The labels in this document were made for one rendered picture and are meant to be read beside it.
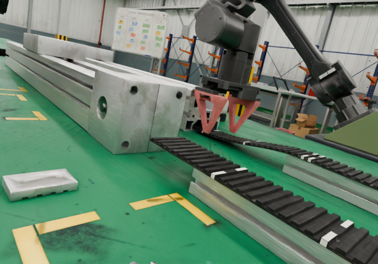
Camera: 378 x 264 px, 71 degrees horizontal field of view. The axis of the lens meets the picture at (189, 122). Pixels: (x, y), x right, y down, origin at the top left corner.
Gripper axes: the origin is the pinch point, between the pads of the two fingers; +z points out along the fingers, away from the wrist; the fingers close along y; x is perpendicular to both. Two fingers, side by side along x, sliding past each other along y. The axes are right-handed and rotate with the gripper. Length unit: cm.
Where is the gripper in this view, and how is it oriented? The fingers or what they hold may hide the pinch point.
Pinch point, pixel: (220, 128)
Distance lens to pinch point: 51.9
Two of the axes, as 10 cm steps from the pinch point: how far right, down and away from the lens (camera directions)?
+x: 6.5, 2.8, -7.1
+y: -7.4, -0.2, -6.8
